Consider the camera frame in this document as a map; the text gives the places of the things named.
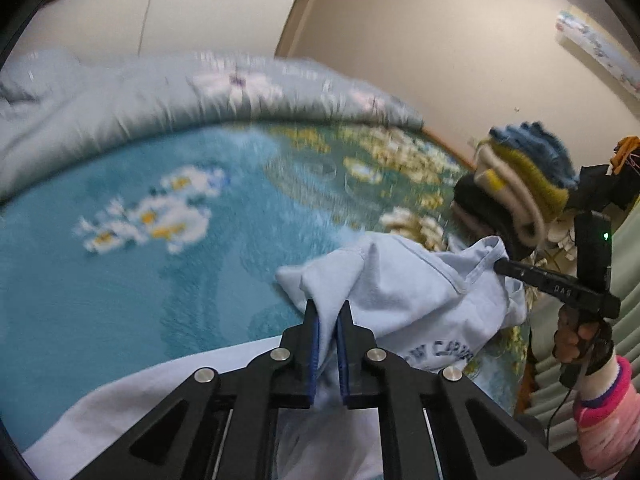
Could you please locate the pile of knitted clothes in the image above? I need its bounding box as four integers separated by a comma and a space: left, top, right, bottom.
449, 120, 582, 262

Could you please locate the pale green cloth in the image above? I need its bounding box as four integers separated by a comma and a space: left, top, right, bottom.
519, 209, 640, 428

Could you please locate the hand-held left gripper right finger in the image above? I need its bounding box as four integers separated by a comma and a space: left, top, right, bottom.
336, 299, 576, 480

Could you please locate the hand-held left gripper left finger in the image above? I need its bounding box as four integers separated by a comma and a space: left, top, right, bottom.
65, 299, 321, 480

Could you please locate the floral wall hanging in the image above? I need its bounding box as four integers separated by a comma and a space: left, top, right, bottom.
556, 9, 640, 87

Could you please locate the light blue shirt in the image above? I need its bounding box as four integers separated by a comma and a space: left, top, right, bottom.
22, 232, 528, 480

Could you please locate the orange cloth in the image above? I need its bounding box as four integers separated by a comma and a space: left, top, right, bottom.
609, 135, 640, 177

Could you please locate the person's right hand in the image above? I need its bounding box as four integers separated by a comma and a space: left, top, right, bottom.
553, 304, 617, 377

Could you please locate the grey-blue quilt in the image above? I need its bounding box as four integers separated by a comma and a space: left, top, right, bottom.
0, 50, 426, 201

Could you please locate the blue floral blanket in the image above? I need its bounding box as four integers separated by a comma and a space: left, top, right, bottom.
0, 122, 526, 456

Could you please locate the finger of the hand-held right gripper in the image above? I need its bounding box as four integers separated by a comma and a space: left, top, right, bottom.
493, 257, 557, 295

